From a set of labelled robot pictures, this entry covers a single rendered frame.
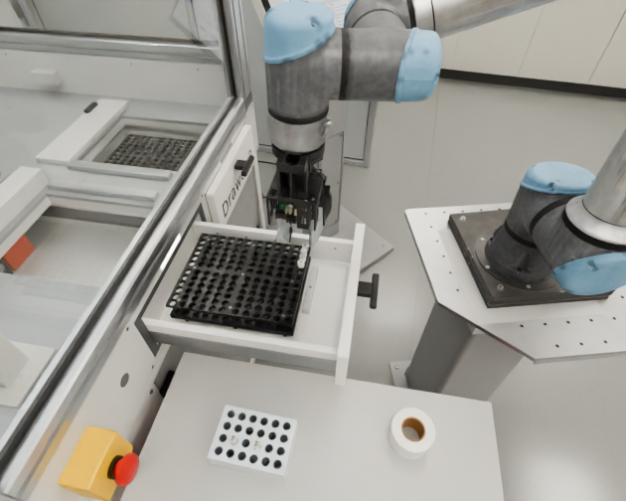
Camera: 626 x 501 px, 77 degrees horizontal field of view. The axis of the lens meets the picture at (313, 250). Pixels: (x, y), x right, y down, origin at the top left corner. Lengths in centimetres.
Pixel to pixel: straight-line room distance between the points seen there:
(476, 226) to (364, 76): 65
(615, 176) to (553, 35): 296
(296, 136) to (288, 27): 12
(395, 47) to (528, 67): 322
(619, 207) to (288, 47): 51
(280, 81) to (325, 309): 44
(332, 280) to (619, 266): 47
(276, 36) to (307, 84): 6
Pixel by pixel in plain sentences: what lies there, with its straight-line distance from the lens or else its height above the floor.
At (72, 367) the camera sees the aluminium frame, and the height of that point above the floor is 99.
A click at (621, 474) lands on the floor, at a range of 181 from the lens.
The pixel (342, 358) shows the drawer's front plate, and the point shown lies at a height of 92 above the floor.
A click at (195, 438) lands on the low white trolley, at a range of 76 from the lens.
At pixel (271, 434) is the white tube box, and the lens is 71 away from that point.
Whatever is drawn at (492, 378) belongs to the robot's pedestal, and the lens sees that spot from 129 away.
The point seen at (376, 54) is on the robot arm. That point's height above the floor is 129.
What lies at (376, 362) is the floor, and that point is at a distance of 165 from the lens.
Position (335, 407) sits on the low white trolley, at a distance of 75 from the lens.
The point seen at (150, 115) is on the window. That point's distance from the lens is 70.
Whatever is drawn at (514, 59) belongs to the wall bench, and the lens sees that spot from 363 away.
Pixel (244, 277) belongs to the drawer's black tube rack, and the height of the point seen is 90.
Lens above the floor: 146
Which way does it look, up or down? 48 degrees down
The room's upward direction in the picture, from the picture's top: straight up
